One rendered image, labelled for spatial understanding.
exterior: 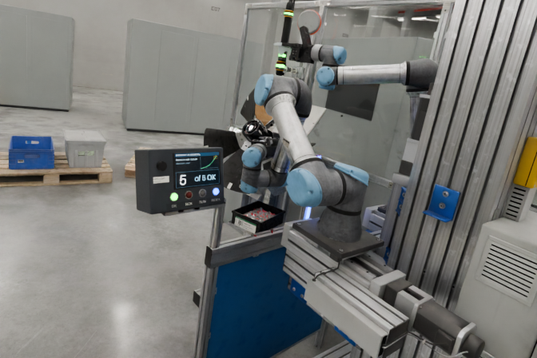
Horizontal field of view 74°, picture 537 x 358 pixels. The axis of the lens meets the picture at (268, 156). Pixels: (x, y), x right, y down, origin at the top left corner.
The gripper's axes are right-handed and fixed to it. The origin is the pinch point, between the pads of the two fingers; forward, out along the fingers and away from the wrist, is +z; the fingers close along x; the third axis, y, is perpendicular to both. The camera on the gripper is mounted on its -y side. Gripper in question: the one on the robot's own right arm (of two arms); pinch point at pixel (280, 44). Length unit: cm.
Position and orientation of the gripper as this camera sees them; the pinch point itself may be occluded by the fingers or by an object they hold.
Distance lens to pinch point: 185.3
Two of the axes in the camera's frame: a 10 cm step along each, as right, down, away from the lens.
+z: -7.7, -2.6, 5.8
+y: -1.5, 9.6, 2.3
